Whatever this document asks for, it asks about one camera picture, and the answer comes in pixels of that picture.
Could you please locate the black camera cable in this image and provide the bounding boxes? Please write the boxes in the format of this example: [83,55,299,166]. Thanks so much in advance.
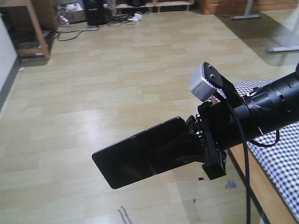
[219,90,281,224]

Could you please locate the black white checkered bedsheet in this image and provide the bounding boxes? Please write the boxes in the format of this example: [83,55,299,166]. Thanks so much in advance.
[234,79,299,224]

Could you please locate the black computer tower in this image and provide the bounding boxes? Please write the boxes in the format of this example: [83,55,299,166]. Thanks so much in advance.
[83,0,111,26]

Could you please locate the cardboard box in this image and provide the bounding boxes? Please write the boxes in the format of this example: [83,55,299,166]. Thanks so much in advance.
[64,2,86,23]

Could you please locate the white power strip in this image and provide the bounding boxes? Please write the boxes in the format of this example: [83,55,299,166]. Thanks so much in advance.
[131,12,143,22]

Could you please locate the wooden desk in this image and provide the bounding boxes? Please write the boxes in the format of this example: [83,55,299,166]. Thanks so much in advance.
[0,0,58,60]

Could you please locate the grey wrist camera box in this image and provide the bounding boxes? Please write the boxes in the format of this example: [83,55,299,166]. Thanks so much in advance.
[189,62,227,102]

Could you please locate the low wooden shelf bench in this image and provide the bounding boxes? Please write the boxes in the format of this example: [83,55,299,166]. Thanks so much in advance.
[115,0,194,14]

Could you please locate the grey metal table leg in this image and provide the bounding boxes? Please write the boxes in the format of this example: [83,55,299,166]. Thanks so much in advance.
[229,0,261,21]

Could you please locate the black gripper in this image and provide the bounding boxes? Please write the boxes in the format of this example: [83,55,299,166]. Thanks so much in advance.
[157,100,262,181]

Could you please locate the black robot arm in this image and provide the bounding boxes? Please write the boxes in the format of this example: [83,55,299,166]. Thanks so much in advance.
[157,62,299,180]

